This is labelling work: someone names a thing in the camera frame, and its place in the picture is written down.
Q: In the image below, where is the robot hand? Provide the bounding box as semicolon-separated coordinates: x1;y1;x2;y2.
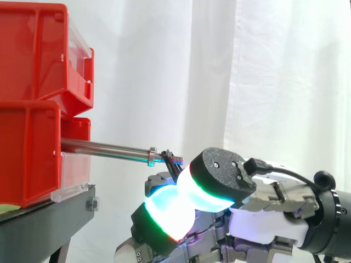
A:
114;147;321;263

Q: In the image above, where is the red bin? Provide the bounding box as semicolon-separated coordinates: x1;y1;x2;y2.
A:
0;100;96;209
0;3;95;117

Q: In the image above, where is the metal rod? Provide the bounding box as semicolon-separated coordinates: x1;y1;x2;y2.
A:
60;138;186;167

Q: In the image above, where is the black stand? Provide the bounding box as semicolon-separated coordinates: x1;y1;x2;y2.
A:
0;184;100;263

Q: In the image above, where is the thin black cable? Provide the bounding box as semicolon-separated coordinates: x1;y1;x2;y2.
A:
245;158;321;192

